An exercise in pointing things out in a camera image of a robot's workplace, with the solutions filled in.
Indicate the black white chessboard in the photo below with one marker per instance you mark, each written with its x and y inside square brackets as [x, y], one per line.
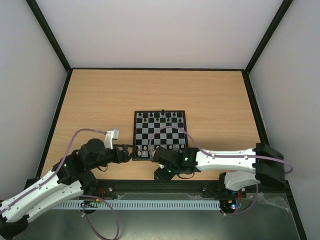
[157, 134]

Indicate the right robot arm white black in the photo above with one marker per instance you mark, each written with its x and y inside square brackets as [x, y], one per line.
[241, 168]

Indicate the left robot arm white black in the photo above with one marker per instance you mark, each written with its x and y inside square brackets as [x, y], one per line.
[70, 178]

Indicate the white cable duct strip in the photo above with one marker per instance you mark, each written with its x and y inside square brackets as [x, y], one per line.
[79, 204]

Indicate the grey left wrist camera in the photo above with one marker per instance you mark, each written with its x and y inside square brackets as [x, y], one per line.
[114, 134]

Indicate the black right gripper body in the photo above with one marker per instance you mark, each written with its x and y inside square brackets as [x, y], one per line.
[157, 155]

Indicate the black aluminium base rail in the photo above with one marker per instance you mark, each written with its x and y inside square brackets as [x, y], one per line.
[204, 188]

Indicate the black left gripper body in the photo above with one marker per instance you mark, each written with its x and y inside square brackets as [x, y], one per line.
[119, 158]

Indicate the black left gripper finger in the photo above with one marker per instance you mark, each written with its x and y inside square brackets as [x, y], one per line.
[129, 148]
[129, 155]

